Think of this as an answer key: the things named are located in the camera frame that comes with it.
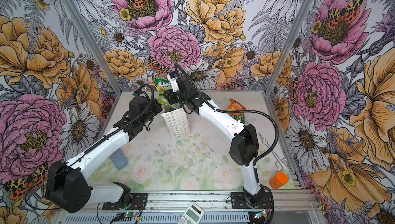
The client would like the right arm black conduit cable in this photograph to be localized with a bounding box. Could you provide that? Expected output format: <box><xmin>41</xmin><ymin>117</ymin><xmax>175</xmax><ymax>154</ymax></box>
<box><xmin>173</xmin><ymin>63</ymin><xmax>279</xmax><ymax>166</ymax></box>

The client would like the aluminium front rail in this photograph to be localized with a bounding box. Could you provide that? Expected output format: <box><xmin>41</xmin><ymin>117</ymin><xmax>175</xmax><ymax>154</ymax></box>
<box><xmin>45</xmin><ymin>189</ymin><xmax>319</xmax><ymax>213</ymax></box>

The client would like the blue grey oval case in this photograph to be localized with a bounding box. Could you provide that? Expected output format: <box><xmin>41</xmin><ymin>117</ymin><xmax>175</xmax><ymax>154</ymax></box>
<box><xmin>110</xmin><ymin>149</ymin><xmax>128</xmax><ymax>169</ymax></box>

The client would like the orange red snack packet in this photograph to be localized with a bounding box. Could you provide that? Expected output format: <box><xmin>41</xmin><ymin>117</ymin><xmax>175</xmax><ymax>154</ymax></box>
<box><xmin>227</xmin><ymin>99</ymin><xmax>246</xmax><ymax>111</ymax></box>

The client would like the green circuit board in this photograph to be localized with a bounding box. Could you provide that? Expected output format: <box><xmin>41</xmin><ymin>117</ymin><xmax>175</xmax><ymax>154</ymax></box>
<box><xmin>114</xmin><ymin>212</ymin><xmax>142</xmax><ymax>222</ymax></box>

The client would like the metal wire clip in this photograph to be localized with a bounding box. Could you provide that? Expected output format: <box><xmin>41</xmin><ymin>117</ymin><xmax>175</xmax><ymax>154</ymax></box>
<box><xmin>258</xmin><ymin>133</ymin><xmax>289</xmax><ymax>171</ymax></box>

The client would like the white calculator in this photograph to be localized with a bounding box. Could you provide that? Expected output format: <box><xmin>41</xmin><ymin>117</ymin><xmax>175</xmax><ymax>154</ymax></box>
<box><xmin>177</xmin><ymin>201</ymin><xmax>205</xmax><ymax>224</ymax></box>

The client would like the orange bottle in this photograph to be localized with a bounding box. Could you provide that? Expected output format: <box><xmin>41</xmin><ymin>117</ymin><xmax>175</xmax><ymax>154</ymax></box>
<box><xmin>269</xmin><ymin>172</ymin><xmax>289</xmax><ymax>189</ymax></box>

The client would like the green snack packet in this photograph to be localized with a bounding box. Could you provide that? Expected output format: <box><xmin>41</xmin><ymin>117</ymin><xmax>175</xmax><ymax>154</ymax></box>
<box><xmin>234</xmin><ymin>114</ymin><xmax>245</xmax><ymax>124</ymax></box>
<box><xmin>154</xmin><ymin>78</ymin><xmax>172</xmax><ymax>106</ymax></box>

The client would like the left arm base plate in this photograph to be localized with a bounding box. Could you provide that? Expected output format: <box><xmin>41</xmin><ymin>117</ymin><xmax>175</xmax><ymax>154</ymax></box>
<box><xmin>102</xmin><ymin>193</ymin><xmax>148</xmax><ymax>211</ymax></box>

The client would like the white paper bag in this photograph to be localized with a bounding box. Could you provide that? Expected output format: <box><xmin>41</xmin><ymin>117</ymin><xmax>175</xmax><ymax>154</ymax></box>
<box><xmin>161</xmin><ymin>103</ymin><xmax>190</xmax><ymax>139</ymax></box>

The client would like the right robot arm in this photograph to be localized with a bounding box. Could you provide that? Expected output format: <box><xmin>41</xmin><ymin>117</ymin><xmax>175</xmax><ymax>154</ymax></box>
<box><xmin>164</xmin><ymin>73</ymin><xmax>264</xmax><ymax>208</ymax></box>

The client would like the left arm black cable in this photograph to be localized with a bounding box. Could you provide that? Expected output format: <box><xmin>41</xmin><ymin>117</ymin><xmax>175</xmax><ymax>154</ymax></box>
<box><xmin>24</xmin><ymin>84</ymin><xmax>155</xmax><ymax>211</ymax></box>

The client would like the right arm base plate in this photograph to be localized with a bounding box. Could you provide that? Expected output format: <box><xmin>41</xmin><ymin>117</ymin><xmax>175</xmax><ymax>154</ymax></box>
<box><xmin>230</xmin><ymin>191</ymin><xmax>274</xmax><ymax>210</ymax></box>

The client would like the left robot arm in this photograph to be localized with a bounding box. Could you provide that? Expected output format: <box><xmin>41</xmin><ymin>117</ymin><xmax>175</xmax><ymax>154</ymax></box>
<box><xmin>44</xmin><ymin>90</ymin><xmax>163</xmax><ymax>213</ymax></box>

